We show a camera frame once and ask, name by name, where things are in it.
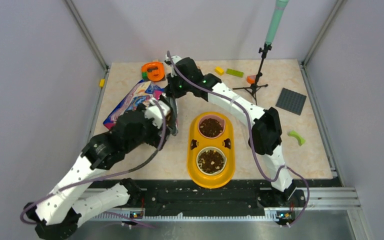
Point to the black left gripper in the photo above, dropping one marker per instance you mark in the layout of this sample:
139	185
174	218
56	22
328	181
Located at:
155	139

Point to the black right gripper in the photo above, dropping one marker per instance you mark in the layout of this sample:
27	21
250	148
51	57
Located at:
172	92

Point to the pink pet food bag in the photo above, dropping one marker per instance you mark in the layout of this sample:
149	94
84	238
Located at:
139	102

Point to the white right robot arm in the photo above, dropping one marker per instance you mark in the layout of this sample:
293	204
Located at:
263	125

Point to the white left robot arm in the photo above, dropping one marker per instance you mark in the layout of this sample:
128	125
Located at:
58	215

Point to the pink food bowl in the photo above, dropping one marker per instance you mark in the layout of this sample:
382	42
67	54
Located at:
211	126

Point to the yellow double pet feeder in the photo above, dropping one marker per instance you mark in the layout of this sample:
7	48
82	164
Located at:
196	142

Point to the brown pet food kibble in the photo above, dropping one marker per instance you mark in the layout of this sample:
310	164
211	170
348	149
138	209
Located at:
210	161

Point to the cream food bowl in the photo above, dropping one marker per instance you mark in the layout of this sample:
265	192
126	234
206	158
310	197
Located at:
211	161

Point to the yellow toy brick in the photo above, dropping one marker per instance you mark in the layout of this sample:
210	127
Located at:
220	71

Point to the green flat toy brick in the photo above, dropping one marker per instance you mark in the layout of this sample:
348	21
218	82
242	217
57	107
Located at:
234	72

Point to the orange toy piece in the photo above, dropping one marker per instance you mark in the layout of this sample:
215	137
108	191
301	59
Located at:
251	79

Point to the black tripod stand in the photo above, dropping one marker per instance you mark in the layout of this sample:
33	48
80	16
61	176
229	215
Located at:
254	87

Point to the dark grey building baseplate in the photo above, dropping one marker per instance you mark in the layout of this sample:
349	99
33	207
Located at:
291	101

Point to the mint green pole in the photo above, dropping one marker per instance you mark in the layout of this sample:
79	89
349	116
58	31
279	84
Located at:
279	8

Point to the green curved toy piece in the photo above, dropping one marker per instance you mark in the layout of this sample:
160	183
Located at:
297	136

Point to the small yellow wall block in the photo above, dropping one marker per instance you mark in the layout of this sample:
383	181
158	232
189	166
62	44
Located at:
102	83

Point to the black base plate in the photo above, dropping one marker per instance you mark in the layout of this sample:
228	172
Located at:
238	198

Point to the aluminium frame rail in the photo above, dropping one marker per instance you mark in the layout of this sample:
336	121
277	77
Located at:
319	199

